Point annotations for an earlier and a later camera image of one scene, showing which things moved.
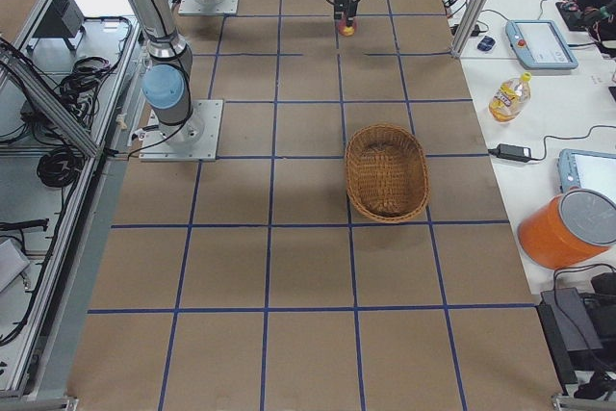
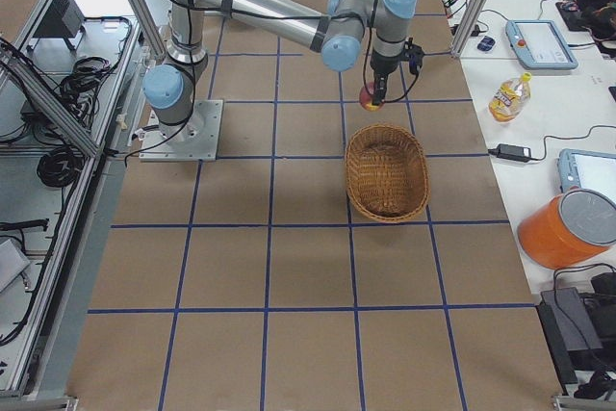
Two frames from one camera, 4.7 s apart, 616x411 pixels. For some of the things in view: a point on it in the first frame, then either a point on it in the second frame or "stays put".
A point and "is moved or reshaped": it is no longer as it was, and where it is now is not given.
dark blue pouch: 486,44 stays put
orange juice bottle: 510,99 stays put
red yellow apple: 345,29 is moved or reshaped
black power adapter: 512,152 stays put
